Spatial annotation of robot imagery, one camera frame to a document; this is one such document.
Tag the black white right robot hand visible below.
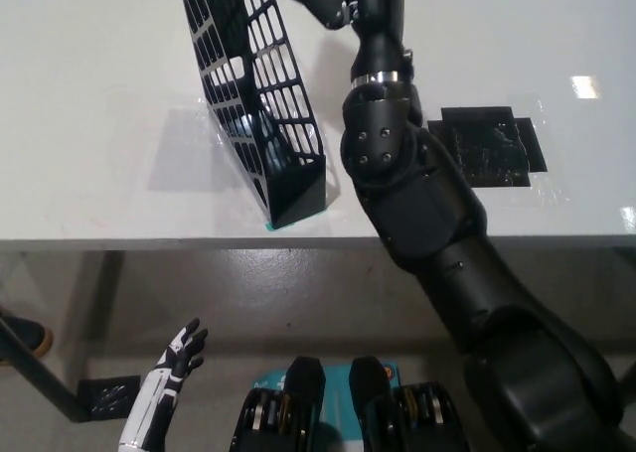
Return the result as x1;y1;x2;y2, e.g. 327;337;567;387
277;0;414;44

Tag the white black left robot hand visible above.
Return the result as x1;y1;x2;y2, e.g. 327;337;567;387
117;316;210;448

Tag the black mesh magazine shelf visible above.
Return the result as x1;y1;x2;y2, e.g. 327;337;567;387
177;0;328;227

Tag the black metal table leg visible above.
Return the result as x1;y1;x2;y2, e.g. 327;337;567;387
0;305;89;424

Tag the black shoe with tan sole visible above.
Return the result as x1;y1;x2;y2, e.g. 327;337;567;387
0;306;55;368

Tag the black tape patch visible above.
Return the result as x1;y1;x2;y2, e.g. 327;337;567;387
425;105;549;191

